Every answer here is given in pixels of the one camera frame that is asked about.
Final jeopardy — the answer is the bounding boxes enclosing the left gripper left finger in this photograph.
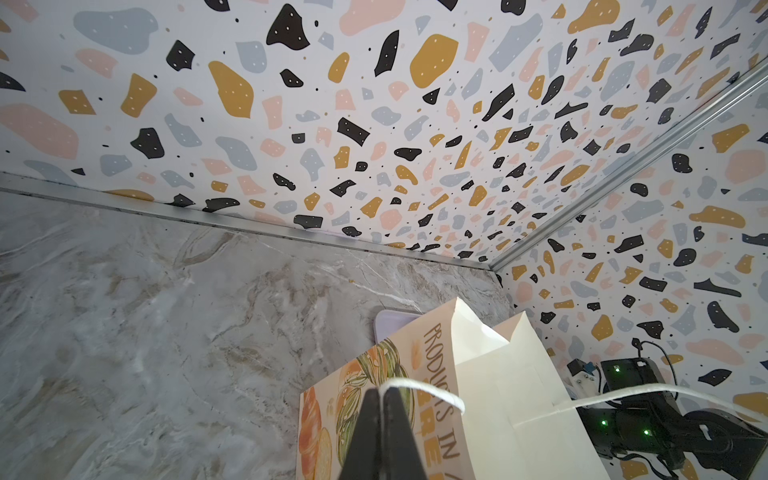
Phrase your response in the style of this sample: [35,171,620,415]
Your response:
[338,389,382,480]

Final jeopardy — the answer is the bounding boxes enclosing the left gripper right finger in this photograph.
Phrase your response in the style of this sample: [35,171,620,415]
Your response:
[381,387,427,480]

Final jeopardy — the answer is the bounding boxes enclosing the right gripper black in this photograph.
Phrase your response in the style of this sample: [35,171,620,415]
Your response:
[577,357,685,474]

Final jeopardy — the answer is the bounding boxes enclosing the printed paper bread bag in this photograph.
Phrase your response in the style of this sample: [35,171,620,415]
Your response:
[296,296,768,480]

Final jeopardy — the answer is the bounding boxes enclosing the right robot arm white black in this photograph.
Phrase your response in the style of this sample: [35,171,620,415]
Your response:
[577,390,767,479]

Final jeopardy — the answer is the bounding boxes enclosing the lilac plastic tray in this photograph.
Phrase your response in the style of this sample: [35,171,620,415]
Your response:
[373,309,422,344]

